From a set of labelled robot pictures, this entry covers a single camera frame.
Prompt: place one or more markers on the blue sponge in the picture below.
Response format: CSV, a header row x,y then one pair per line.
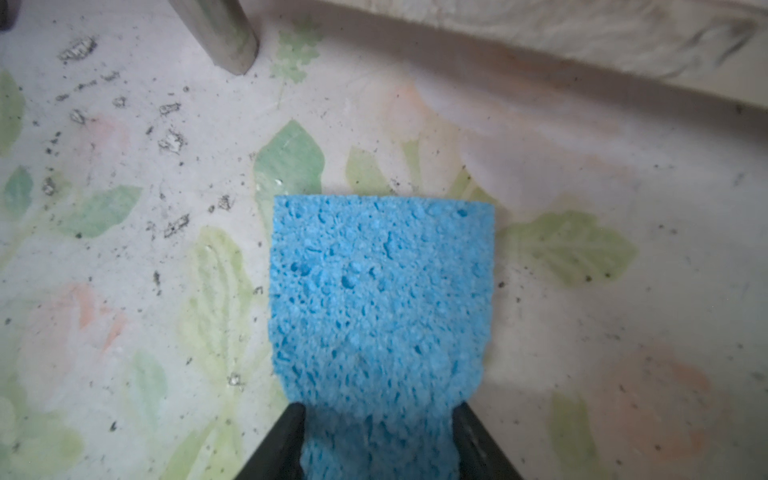
x,y
381,311

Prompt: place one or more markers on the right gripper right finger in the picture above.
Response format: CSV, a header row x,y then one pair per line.
x,y
480,457

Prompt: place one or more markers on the white two-tier shelf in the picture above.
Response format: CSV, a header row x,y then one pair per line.
x,y
717,48

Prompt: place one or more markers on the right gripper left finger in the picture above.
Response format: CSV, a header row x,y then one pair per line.
x,y
278,455

